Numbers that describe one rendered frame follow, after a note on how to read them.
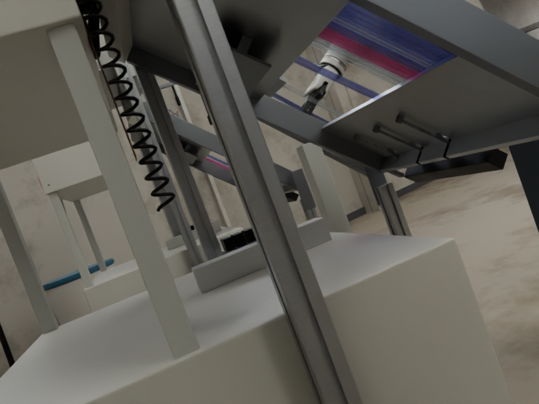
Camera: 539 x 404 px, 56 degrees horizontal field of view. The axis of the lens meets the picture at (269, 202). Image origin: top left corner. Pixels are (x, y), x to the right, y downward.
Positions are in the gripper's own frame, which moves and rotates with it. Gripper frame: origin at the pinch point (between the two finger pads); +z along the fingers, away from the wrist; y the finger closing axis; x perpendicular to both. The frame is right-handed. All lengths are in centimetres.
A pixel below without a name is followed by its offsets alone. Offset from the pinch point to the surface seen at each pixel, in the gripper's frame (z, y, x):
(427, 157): 13, 50, 20
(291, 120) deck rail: 15.2, 26.7, -6.5
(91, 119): 52, 92, -35
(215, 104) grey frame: 44, 97, -25
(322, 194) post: 20.2, 3.0, 17.6
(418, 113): 12, 62, 8
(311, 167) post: 15.0, 3.0, 10.1
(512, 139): 14, 78, 20
